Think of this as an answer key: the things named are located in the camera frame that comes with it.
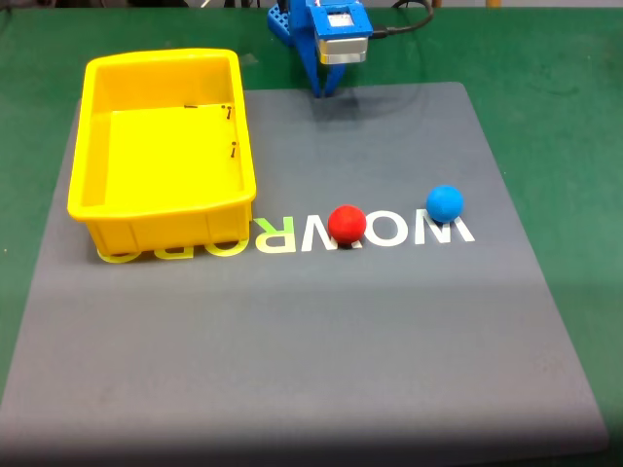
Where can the gray mat with letters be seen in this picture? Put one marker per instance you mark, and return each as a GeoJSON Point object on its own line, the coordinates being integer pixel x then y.
{"type": "Point", "coordinates": [302, 331]}

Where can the red ball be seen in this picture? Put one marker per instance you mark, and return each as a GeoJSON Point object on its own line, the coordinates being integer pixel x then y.
{"type": "Point", "coordinates": [346, 224]}

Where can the silver camera in blue mount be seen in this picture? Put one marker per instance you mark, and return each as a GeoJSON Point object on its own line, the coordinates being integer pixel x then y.
{"type": "Point", "coordinates": [343, 36]}

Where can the blue ball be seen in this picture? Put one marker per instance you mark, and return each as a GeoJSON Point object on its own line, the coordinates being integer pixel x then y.
{"type": "Point", "coordinates": [444, 203]}

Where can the yellow plastic bin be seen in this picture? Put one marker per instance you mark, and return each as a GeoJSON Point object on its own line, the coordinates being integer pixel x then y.
{"type": "Point", "coordinates": [170, 160]}

